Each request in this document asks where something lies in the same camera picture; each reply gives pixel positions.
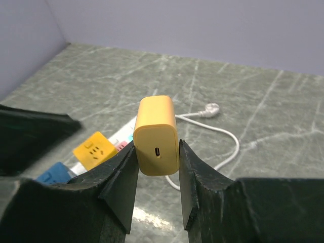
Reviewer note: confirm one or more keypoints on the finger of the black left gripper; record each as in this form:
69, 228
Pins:
28, 135

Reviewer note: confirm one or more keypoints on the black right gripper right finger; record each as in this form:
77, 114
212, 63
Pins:
218, 209

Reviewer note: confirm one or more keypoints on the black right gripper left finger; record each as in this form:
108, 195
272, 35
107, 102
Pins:
96, 206

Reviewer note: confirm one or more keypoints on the blue cube socket adapter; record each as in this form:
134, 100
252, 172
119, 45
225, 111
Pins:
56, 174

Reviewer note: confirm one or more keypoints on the yellow cube socket adapter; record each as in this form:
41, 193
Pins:
94, 151

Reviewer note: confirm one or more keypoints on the white power strip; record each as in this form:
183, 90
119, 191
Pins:
119, 139

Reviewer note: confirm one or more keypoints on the small orange plug adapter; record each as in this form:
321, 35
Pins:
155, 136

